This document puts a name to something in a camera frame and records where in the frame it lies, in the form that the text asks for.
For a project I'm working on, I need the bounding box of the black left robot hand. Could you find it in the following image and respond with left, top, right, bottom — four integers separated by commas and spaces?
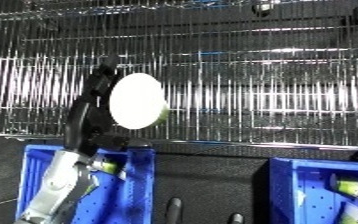
61, 56, 155, 158

